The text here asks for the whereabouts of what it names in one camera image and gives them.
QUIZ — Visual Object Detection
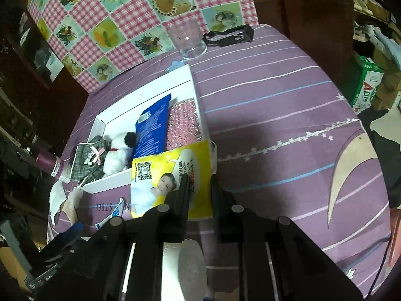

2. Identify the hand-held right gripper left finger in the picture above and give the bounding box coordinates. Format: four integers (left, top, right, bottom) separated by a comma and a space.
38, 178, 193, 301

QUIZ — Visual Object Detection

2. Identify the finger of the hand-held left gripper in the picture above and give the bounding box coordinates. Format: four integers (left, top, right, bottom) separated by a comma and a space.
39, 222, 85, 254
27, 252, 82, 293

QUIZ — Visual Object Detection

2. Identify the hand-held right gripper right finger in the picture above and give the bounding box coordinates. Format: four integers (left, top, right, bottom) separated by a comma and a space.
211, 173, 364, 301

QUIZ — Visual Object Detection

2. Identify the yellow printed packet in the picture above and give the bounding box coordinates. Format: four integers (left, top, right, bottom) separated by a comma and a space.
130, 140, 217, 220

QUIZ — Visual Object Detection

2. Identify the white toilet paper roll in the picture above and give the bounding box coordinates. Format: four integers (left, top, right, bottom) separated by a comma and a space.
119, 238, 208, 301

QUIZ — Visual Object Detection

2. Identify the grey plaid pouch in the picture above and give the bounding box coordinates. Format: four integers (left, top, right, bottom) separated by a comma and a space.
69, 135, 110, 182

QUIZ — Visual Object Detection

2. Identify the pink foam sponge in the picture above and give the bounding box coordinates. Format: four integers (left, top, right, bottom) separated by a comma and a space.
166, 98, 203, 149

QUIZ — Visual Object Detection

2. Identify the white fluffy plush toy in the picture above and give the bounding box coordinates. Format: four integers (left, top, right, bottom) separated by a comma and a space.
103, 132, 138, 178

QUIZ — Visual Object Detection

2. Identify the white cardboard box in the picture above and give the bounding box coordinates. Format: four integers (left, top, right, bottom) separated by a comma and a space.
86, 64, 210, 195

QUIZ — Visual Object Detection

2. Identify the purple bottle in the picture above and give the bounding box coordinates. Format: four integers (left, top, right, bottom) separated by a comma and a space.
34, 149, 71, 179

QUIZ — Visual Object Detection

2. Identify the clear drinking glass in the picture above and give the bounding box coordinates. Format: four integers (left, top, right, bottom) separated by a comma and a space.
167, 17, 208, 61

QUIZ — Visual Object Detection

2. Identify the green carton box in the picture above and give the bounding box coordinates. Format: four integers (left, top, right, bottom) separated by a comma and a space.
351, 56, 384, 110

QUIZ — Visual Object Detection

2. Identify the pink checkered printed cloth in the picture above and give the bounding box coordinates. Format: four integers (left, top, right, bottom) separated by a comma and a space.
28, 0, 259, 94

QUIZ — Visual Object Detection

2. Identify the dark wooden cabinet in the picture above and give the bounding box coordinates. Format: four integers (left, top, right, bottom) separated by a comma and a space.
247, 0, 358, 79

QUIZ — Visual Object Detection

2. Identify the black strap clip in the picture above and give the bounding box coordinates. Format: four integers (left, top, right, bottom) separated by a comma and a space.
202, 24, 254, 47

